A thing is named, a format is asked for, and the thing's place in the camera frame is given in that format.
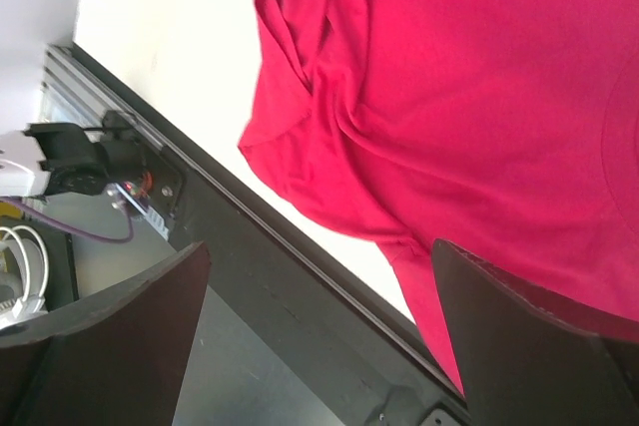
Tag pink t shirt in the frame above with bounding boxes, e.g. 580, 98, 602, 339
239, 0, 638, 385

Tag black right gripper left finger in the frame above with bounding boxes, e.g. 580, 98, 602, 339
1, 242, 211, 425

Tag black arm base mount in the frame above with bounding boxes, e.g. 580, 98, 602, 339
26, 111, 186, 239

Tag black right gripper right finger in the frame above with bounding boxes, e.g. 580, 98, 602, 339
432, 239, 638, 425

